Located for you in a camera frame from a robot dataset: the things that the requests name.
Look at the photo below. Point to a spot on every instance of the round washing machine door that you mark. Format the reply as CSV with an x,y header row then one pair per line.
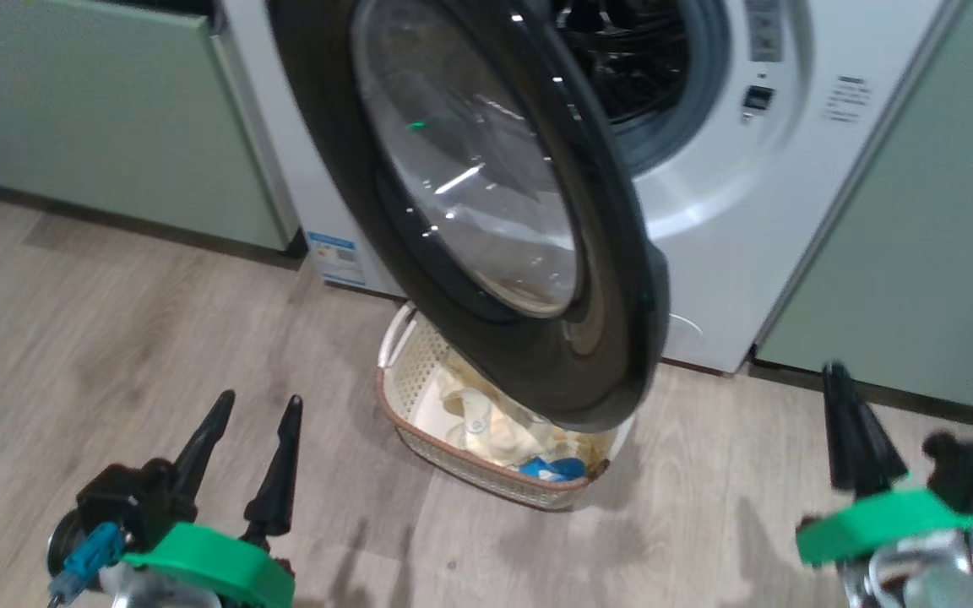
x,y
326,127

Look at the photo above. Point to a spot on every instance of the grey rating plate sticker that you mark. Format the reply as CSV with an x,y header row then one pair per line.
x,y
763,29

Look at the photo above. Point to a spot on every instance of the large pale green cabinet panel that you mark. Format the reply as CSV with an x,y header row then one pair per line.
x,y
917,253

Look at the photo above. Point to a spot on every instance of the white front-load washing machine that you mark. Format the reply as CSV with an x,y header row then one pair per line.
x,y
731,219

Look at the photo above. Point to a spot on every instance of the round white filter cover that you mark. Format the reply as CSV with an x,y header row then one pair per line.
x,y
682,325

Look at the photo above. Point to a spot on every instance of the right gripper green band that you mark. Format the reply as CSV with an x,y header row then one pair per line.
x,y
875,523

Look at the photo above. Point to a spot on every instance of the pale green cabinet door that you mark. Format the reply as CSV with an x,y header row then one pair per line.
x,y
106,110

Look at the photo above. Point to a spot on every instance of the small printed text label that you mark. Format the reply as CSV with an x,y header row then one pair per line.
x,y
848,98

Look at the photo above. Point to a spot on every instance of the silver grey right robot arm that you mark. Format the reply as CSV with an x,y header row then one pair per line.
x,y
926,574

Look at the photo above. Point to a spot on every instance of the beige cloth garment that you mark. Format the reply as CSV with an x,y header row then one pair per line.
x,y
495,431

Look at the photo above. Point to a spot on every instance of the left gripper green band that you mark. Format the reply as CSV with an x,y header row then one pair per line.
x,y
208,566

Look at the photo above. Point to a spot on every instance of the cream perforated basket brown rim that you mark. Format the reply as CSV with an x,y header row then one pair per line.
x,y
410,405

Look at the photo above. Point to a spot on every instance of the blue white energy label sticker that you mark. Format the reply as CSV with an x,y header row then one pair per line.
x,y
336,257

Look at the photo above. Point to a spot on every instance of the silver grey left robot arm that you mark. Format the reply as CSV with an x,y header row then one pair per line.
x,y
157,591

